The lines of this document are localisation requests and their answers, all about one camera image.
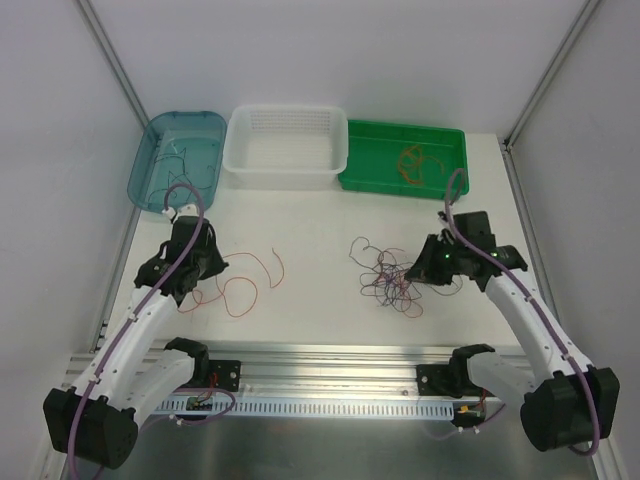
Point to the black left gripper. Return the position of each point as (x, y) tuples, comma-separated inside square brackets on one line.
[(208, 259)]

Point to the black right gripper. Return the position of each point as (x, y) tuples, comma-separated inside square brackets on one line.
[(432, 261)]

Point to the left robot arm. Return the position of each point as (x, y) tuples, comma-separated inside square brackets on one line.
[(98, 418)]

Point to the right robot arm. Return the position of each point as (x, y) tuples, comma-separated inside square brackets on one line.
[(564, 400)]

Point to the translucent blue plastic bin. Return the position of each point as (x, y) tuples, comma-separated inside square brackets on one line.
[(179, 152)]

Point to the green plastic tray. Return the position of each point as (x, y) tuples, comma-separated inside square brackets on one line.
[(402, 160)]

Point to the white perforated plastic basket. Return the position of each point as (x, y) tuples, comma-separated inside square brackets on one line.
[(286, 147)]

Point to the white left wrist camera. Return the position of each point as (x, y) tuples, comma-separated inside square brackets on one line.
[(188, 210)]

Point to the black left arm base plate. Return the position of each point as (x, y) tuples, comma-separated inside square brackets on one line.
[(224, 374)]

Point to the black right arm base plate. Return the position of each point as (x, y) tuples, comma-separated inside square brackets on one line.
[(434, 380)]

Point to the aluminium mounting rail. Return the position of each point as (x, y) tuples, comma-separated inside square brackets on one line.
[(316, 371)]

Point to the slotted white cable duct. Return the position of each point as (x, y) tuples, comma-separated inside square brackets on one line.
[(404, 409)]

